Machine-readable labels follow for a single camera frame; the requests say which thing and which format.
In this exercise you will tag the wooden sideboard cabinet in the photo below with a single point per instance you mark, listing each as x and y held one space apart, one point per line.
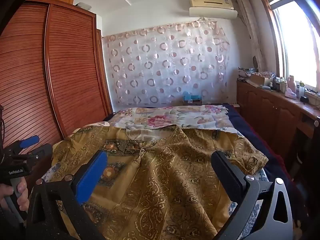
270 110

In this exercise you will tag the clear bottle green cap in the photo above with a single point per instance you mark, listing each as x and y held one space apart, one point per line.
301 90

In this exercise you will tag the open cardboard box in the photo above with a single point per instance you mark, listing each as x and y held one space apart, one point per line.
260 79

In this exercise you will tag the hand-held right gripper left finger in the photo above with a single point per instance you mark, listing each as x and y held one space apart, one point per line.
91 180

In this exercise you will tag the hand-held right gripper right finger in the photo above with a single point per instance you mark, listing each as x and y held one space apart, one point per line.
226 177

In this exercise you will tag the cream wall air conditioner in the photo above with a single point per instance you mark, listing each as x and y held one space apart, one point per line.
212 2

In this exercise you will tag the wood-framed window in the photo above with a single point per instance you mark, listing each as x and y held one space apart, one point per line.
295 42

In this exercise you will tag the pink plastic container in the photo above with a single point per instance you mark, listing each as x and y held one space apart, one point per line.
291 88

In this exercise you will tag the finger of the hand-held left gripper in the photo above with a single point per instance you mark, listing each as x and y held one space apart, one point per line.
30 141
42 152

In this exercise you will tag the dark round hand fan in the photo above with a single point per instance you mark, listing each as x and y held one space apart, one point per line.
255 62

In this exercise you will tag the white box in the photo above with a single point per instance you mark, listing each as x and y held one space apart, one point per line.
83 5

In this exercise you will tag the wooden louvered wardrobe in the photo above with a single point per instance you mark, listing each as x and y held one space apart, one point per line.
62 67

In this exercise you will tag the sheer circle-patterned curtain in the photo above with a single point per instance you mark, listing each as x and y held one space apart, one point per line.
162 62

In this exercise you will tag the golden brown patterned shirt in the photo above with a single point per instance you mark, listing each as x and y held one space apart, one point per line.
162 180

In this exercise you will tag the white wall socket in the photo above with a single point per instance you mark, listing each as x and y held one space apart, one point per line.
203 76

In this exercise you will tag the pink floral blanket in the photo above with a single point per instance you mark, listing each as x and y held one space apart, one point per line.
160 120

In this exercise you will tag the pile of printed cloths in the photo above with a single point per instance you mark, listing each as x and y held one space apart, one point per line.
245 73

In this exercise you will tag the person's left hand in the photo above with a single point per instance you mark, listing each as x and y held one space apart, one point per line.
23 195

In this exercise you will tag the small black device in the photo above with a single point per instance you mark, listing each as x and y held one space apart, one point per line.
305 99

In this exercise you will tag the blue floral bed sheet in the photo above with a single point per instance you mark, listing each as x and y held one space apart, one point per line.
56 172

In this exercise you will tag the white jar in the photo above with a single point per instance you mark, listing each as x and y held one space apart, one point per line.
283 86

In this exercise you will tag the pale patterned window curtain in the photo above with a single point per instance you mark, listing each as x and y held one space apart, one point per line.
250 25

